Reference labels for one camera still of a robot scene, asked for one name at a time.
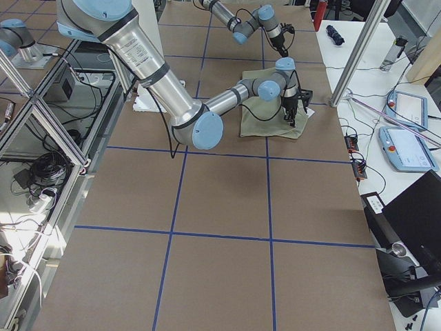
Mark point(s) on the long metal reacher stick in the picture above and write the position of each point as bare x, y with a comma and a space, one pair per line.
412, 127

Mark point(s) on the folded dark blue umbrella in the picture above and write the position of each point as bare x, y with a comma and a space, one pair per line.
334, 35

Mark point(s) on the orange black circuit module two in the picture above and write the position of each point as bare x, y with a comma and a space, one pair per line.
359, 169

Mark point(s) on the blue teach pendant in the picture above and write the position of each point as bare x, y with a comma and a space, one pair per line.
405, 151
408, 109

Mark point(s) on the red cylinder tube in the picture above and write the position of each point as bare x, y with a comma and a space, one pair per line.
319, 14

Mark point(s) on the upper blue teach pendant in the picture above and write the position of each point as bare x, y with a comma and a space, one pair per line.
408, 109

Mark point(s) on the aluminium frame rack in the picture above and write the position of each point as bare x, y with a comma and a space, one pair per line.
52, 148

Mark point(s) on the white power strip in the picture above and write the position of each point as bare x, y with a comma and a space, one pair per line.
41, 204

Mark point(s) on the lower blue teach pendant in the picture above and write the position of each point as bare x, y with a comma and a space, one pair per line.
405, 151

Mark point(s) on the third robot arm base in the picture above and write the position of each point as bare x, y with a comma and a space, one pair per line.
18, 44

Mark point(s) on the aluminium frame post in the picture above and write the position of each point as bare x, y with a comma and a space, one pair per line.
367, 32

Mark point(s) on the clear water bottle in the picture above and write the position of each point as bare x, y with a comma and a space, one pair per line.
394, 53

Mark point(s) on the brown paper table mat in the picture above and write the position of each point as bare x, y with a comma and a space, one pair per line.
256, 234

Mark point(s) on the orange black circuit module one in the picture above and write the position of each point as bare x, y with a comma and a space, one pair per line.
351, 143

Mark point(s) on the grey black box under rack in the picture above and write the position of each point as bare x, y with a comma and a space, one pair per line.
62, 87

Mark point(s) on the white garment hang tag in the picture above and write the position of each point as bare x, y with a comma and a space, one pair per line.
309, 112

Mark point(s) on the olive green long-sleeve shirt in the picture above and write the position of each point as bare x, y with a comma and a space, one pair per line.
265, 119

